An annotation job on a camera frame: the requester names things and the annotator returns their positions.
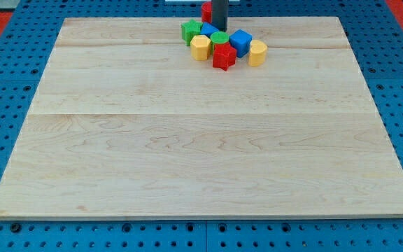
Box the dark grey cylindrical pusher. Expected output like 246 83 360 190
211 0 229 32

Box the yellow heart block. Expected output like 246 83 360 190
248 40 268 67

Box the yellow hexagon block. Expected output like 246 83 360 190
190 35 211 61

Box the red cylinder block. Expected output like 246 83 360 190
201 1 212 23

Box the blue triangle block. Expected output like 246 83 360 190
199 22 219 38

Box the green cylinder block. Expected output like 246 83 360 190
210 31 229 53

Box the green star block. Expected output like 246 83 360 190
181 19 203 46

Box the blue cube block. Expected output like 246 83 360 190
229 29 253 58

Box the red star block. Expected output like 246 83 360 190
212 42 236 71

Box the light wooden board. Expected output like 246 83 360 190
0 17 403 221

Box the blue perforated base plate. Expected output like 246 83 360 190
0 0 403 251

